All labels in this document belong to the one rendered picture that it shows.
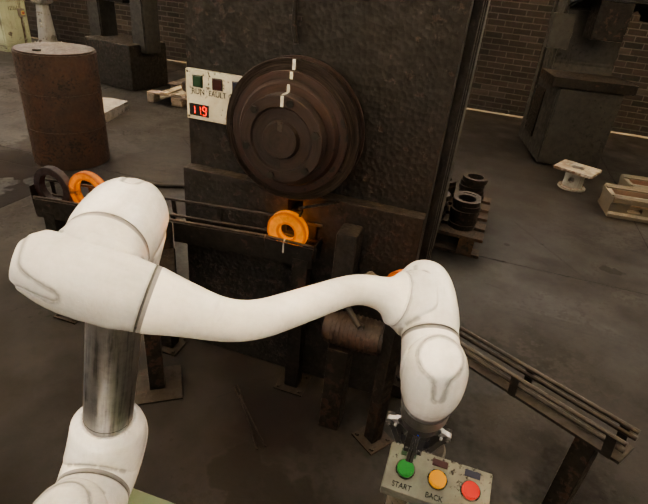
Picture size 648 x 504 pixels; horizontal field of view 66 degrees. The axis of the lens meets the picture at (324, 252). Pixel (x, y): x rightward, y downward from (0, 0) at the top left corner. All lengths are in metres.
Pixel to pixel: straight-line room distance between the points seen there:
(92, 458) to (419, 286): 0.76
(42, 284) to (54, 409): 1.60
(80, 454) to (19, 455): 0.99
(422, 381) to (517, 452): 1.49
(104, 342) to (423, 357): 0.57
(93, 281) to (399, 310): 0.49
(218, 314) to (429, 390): 0.34
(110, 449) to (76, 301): 0.53
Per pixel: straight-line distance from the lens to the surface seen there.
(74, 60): 4.32
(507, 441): 2.29
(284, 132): 1.59
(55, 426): 2.25
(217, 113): 1.95
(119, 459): 1.21
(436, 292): 0.90
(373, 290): 0.87
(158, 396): 2.24
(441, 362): 0.79
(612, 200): 4.78
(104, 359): 1.02
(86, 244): 0.74
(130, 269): 0.72
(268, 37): 1.83
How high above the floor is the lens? 1.60
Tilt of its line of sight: 30 degrees down
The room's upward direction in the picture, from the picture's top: 6 degrees clockwise
